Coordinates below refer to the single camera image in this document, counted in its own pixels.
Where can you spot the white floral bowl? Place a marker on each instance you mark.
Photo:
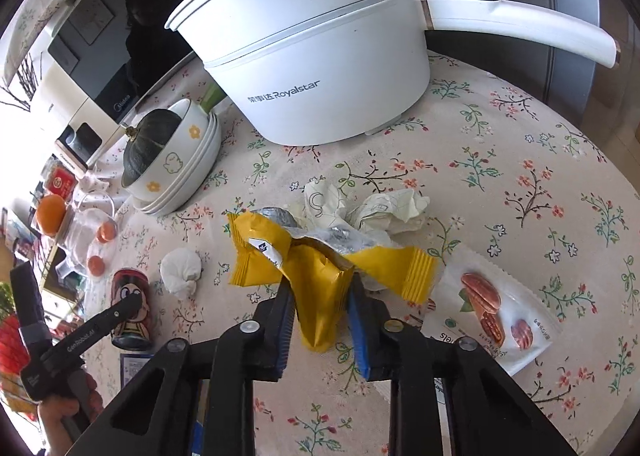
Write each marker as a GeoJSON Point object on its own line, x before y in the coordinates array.
{"type": "Point", "coordinates": [180, 149]}

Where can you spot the yellow snack wrapper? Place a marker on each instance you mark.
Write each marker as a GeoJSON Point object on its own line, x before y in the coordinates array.
{"type": "Point", "coordinates": [320, 265]}

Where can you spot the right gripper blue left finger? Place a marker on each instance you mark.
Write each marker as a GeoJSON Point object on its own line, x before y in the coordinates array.
{"type": "Point", "coordinates": [276, 318]}

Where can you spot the red drink can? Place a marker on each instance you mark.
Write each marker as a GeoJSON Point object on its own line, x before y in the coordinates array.
{"type": "Point", "coordinates": [134, 332]}

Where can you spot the dark green pumpkin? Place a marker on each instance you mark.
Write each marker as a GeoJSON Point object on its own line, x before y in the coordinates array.
{"type": "Point", "coordinates": [146, 141]}

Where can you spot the black microwave oven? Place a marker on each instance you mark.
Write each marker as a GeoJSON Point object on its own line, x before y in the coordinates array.
{"type": "Point", "coordinates": [117, 50]}

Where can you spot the floral tablecloth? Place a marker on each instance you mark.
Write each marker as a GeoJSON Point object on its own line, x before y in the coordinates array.
{"type": "Point", "coordinates": [556, 206]}

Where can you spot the dried twigs in vase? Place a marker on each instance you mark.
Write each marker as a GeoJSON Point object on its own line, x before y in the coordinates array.
{"type": "Point", "coordinates": [22, 89]}

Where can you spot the blue box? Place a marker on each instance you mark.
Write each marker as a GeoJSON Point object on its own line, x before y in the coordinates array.
{"type": "Point", "coordinates": [130, 365]}

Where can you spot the stacked white plates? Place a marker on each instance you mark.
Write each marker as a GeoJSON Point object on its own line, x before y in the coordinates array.
{"type": "Point", "coordinates": [187, 183]}

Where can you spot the crumpled white paper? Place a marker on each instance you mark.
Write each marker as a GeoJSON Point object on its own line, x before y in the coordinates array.
{"type": "Point", "coordinates": [379, 216]}

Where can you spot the small orange tomato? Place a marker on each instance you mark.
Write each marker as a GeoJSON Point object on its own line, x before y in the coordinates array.
{"type": "Point", "coordinates": [106, 232]}
{"type": "Point", "coordinates": [96, 266]}

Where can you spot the white electric cooking pot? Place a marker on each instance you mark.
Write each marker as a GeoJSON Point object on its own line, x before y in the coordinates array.
{"type": "Point", "coordinates": [312, 72]}

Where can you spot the left hand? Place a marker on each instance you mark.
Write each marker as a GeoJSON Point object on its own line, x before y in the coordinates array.
{"type": "Point", "coordinates": [55, 408]}

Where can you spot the crumpled white tissue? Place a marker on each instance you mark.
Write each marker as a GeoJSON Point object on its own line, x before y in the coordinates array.
{"type": "Point", "coordinates": [180, 271]}

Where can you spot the cream air fryer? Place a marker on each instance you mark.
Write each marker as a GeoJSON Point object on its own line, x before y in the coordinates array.
{"type": "Point", "coordinates": [89, 130]}

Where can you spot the large orange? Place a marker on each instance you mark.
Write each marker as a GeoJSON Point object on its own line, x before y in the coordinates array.
{"type": "Point", "coordinates": [50, 214]}

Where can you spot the white nut snack packet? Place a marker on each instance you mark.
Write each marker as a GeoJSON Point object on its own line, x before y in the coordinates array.
{"type": "Point", "coordinates": [475, 298]}

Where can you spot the red tin jar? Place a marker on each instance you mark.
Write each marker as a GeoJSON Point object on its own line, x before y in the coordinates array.
{"type": "Point", "coordinates": [59, 181]}

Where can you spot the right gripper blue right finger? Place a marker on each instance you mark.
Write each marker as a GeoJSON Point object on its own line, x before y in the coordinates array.
{"type": "Point", "coordinates": [375, 353]}

